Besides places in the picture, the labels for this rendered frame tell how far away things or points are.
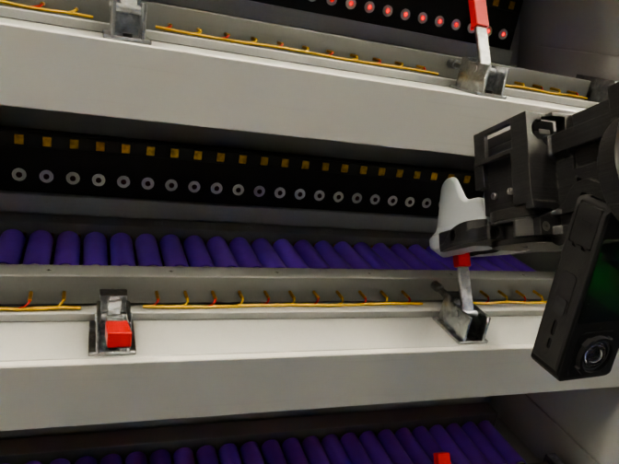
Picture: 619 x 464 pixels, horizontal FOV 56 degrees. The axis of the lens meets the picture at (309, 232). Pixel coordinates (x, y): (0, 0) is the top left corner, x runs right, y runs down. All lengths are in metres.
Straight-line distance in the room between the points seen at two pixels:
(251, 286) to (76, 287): 0.12
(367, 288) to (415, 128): 0.14
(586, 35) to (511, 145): 0.30
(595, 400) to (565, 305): 0.28
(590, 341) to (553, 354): 0.02
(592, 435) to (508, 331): 0.17
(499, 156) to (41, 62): 0.28
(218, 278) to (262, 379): 0.09
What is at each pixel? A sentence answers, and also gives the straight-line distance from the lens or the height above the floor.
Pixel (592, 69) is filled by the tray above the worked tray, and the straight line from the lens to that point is 0.66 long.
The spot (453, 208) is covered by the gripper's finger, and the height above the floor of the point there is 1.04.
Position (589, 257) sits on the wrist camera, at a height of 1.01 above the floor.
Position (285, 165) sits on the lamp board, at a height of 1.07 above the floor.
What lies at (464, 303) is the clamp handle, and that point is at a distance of 0.48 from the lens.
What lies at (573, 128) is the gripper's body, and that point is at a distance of 0.38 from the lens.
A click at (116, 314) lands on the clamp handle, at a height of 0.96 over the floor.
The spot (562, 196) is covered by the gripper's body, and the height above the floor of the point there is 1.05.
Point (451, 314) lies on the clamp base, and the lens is 0.48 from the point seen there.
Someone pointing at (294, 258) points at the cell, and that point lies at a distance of 0.50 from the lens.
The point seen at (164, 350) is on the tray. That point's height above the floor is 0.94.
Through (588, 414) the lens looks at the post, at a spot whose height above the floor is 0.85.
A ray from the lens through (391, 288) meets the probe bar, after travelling 0.50.
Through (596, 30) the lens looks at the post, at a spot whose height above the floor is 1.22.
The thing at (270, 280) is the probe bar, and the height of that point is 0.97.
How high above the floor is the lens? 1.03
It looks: 2 degrees down
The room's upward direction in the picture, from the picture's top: 4 degrees clockwise
